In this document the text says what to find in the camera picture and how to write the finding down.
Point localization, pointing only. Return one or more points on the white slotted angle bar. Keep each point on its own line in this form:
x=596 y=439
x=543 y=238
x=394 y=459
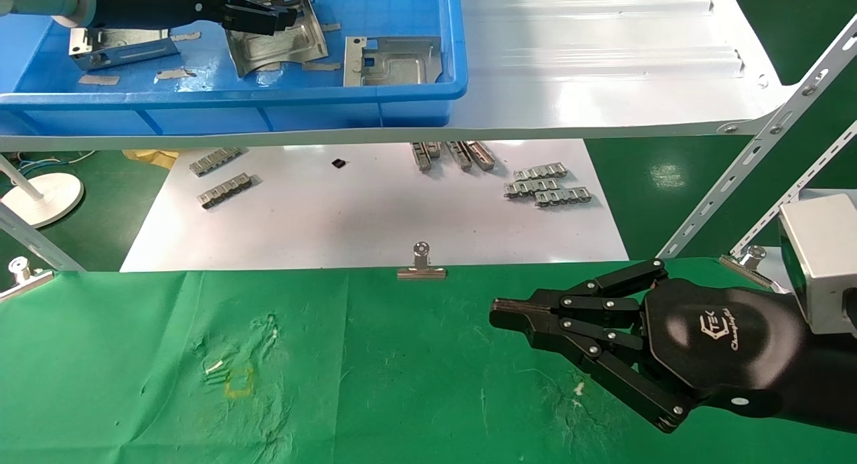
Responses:
x=756 y=146
x=797 y=193

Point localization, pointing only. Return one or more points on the metal channel rail part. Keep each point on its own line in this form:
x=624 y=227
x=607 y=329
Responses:
x=460 y=156
x=435 y=149
x=422 y=157
x=482 y=156

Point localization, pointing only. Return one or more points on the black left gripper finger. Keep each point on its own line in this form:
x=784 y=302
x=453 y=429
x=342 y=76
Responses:
x=261 y=5
x=251 y=22

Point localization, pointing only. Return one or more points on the white sheet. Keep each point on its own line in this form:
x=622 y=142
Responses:
x=348 y=216

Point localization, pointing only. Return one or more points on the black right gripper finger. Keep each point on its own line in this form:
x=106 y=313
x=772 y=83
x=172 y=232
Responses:
x=602 y=337
x=589 y=303

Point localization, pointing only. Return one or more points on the notched metal strip part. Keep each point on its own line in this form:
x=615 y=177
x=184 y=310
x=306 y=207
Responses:
x=226 y=191
x=529 y=188
x=214 y=161
x=541 y=171
x=562 y=197

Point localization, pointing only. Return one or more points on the green cloth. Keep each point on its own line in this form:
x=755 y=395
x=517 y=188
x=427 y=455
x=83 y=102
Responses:
x=375 y=363

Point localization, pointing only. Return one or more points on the white metal shelf board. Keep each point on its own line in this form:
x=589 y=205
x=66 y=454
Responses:
x=602 y=82

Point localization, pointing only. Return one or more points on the blue plastic bin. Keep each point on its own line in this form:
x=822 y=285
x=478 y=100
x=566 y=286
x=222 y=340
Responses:
x=201 y=112

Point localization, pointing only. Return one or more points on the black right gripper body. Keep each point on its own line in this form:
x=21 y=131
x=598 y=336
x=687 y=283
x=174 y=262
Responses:
x=723 y=343

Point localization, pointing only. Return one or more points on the small black clip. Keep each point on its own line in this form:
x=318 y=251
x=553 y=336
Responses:
x=339 y=163

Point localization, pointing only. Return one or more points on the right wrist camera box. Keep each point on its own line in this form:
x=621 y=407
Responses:
x=823 y=263

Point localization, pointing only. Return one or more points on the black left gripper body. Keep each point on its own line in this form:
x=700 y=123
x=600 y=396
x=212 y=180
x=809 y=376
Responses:
x=154 y=5

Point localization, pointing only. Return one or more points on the sheet metal bracket part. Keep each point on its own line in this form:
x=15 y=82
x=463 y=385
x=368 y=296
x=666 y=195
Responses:
x=127 y=49
x=402 y=65
x=281 y=49

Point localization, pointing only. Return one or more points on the silver binder clip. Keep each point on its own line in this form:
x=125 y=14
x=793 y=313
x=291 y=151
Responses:
x=23 y=280
x=422 y=271
x=748 y=263

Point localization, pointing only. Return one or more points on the white round stand base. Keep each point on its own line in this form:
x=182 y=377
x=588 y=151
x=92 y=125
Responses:
x=47 y=199

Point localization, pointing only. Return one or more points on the white paper scrap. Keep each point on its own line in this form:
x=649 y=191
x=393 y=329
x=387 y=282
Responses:
x=214 y=368

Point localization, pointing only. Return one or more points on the yellow crumpled scrap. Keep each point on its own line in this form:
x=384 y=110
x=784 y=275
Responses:
x=152 y=158

